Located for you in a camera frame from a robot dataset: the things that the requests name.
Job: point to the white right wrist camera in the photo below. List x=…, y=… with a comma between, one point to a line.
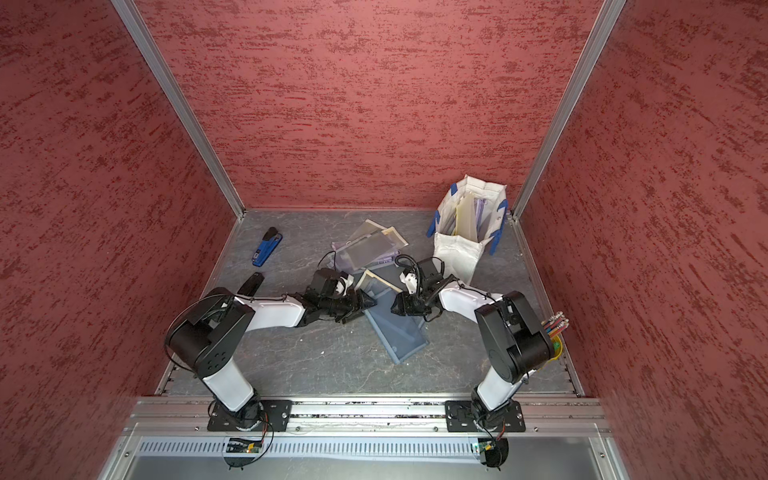
x=412, y=281

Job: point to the small black box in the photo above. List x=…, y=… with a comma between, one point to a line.
x=251, y=286

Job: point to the aluminium corner post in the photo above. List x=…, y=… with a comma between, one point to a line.
x=602, y=28
x=134, y=23

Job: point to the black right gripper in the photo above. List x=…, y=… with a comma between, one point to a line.
x=403, y=300

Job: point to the far yellow trimmed pouch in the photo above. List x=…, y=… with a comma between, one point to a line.
x=371, y=228

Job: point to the blue black stapler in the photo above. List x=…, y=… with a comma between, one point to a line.
x=267, y=246

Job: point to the aluminium left corner post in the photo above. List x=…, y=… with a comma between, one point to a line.
x=134, y=23

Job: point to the dark grey mesh pouch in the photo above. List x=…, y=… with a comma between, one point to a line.
x=401, y=336

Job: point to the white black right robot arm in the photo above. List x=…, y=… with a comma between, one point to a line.
x=514, y=338

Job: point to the aluminium front rail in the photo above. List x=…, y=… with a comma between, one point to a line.
x=438, y=415

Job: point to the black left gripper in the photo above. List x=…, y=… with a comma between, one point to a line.
x=355, y=306

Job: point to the medium blue mesh pouch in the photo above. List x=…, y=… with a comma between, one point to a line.
x=382, y=291

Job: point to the white canvas bag blue handles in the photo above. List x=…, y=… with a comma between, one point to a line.
x=468, y=222

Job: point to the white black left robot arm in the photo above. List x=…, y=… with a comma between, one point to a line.
x=206, y=335

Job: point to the aluminium right corner post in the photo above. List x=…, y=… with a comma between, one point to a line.
x=602, y=28

